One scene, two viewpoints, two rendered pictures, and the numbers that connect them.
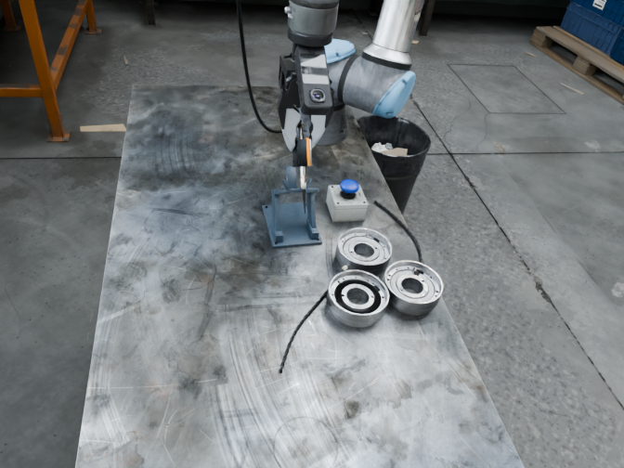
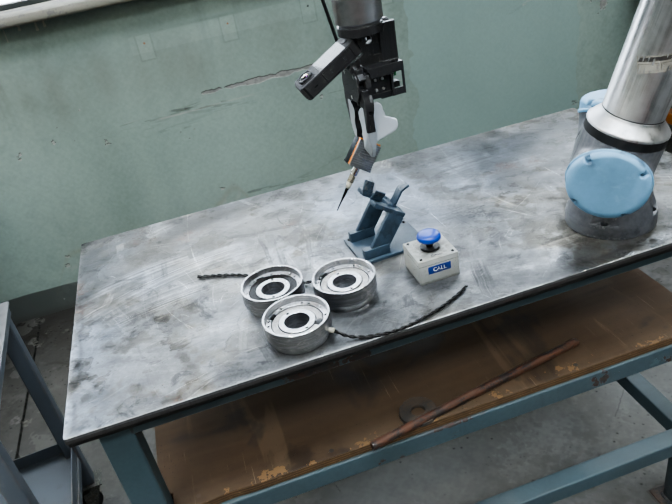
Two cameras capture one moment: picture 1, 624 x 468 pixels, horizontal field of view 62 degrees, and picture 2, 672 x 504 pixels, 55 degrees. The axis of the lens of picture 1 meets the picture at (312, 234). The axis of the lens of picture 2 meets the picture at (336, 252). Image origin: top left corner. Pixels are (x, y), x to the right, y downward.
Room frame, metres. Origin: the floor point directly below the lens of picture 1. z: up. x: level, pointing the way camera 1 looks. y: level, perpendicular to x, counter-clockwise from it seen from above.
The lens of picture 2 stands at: (0.81, -0.99, 1.43)
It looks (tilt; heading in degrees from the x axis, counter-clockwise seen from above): 31 degrees down; 95
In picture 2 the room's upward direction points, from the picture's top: 11 degrees counter-clockwise
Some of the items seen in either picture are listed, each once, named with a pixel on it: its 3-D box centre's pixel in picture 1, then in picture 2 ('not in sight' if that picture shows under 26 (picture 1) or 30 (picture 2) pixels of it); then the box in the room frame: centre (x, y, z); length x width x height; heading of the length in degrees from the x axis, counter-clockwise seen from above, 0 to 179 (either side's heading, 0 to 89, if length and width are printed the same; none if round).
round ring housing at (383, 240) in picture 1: (363, 253); (345, 285); (0.74, -0.10, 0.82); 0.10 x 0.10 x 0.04
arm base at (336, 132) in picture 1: (320, 112); (611, 193); (1.21, 0.02, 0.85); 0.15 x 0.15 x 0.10
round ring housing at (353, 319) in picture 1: (357, 299); (273, 292); (0.62, -0.09, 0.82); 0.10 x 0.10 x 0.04
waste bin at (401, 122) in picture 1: (380, 176); not in sight; (1.92, -0.26, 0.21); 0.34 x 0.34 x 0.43
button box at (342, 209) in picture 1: (345, 201); (434, 257); (0.89, -0.06, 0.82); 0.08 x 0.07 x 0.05; 16
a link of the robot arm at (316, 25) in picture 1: (310, 16); (356, 9); (0.82, 0.05, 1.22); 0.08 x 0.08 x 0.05
